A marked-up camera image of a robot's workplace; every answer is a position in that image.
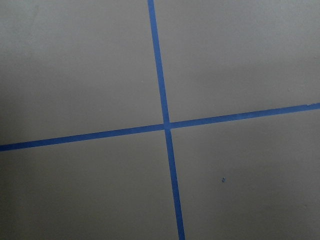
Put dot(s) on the long blue tape strip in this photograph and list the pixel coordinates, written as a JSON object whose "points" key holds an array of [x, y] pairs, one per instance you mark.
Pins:
{"points": [[159, 127]]}

